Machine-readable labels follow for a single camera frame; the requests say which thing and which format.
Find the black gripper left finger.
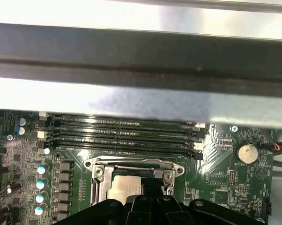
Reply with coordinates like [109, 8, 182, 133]
[59, 179, 157, 225]

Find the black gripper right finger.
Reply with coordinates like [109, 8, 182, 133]
[156, 179, 265, 225]

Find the silver topped CPU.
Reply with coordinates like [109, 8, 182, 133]
[107, 170, 156, 202]

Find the metal socket locking lever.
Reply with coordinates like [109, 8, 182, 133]
[93, 158, 177, 170]

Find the CPU socket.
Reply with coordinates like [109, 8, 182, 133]
[83, 157, 186, 207]

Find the green Dell motherboard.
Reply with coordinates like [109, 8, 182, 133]
[0, 108, 277, 225]

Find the silver coin battery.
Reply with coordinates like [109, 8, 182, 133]
[236, 140, 259, 165]

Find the black open PC case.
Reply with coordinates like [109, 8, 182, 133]
[0, 0, 282, 225]

